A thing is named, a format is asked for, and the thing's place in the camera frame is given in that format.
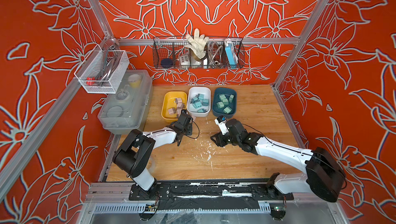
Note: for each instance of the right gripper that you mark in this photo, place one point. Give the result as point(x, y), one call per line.
point(218, 141)

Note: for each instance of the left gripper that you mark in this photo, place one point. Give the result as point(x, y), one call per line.
point(190, 128)

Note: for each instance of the pink plug bottom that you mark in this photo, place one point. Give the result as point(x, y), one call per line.
point(178, 100)

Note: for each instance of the green plug top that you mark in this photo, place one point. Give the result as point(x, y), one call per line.
point(225, 102)

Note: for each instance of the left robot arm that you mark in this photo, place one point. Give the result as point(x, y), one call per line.
point(134, 153)

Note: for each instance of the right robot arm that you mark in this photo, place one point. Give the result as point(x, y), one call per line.
point(319, 173)

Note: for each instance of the yellow storage box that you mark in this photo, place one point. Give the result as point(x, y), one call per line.
point(169, 102)

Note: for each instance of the white storage box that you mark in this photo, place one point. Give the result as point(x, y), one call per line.
point(192, 97)

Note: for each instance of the dark teal storage box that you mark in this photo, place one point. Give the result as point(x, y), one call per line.
point(219, 111)

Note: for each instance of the light blue box in basket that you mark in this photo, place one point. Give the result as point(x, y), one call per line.
point(230, 52)

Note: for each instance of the clear plastic lidded container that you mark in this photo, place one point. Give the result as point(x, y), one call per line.
point(128, 108)

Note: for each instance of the white socket cube in basket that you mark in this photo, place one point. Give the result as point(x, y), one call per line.
point(184, 60)

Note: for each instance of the cream rubber glove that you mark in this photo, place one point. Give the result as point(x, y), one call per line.
point(197, 43)

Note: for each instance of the red object in basket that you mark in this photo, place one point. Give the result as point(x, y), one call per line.
point(90, 81)

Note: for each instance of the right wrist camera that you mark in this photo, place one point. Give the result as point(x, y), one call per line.
point(221, 123)

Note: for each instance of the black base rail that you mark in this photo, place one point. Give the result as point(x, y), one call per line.
point(256, 189)

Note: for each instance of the black wire wall basket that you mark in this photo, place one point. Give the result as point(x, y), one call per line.
point(171, 52)

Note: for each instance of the white wire basket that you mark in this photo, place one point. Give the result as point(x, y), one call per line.
point(107, 66)

